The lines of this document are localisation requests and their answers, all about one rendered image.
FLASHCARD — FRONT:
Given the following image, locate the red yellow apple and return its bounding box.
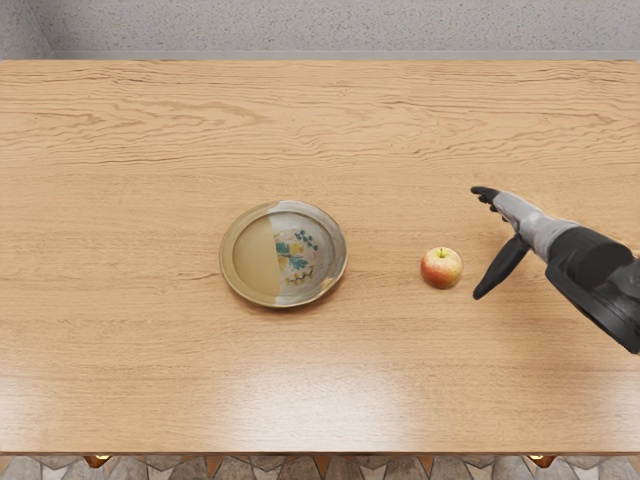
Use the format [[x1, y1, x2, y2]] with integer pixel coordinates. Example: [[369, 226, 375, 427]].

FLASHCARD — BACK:
[[420, 246, 464, 290]]

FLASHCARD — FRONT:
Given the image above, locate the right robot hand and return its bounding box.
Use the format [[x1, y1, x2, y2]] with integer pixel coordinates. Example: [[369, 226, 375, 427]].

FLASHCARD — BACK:
[[470, 186, 576, 301]]

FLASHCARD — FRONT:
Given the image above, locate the patterned ceramic plate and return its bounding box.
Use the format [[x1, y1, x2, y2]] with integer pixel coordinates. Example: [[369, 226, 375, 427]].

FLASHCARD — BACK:
[[218, 199, 348, 309]]

